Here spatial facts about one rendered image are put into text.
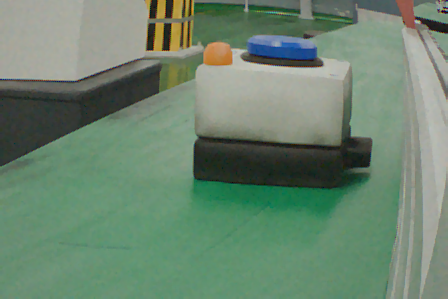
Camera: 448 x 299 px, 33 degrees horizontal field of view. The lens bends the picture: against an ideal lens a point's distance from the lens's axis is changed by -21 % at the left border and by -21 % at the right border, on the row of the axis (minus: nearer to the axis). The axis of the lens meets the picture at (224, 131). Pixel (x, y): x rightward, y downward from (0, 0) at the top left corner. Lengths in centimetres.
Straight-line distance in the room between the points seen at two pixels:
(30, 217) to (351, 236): 16
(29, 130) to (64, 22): 11
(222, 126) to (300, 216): 8
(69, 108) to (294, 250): 45
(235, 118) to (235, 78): 2
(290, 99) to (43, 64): 42
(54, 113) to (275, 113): 36
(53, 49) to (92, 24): 5
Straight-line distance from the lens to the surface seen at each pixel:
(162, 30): 698
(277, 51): 49
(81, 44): 82
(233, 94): 47
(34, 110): 81
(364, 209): 44
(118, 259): 35
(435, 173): 17
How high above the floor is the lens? 91
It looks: 12 degrees down
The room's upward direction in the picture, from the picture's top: 2 degrees clockwise
